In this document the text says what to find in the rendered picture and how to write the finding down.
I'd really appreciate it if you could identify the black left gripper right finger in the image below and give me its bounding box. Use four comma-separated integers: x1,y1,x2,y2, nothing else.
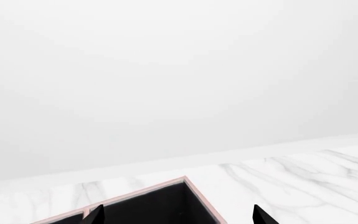
253,203,280,224

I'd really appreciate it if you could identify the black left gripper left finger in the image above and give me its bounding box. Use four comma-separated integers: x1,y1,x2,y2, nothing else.
82,203,105,224

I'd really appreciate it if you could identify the pink caddy with black interior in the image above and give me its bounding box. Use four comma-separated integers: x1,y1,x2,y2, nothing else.
29,175,228,224

